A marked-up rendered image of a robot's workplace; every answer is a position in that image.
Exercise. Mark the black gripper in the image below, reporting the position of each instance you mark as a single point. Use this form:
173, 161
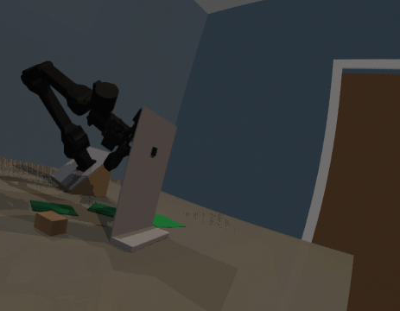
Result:
123, 150

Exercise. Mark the green square mat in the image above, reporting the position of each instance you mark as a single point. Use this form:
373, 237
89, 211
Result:
161, 221

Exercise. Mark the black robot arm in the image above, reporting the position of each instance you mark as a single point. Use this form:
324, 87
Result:
99, 100

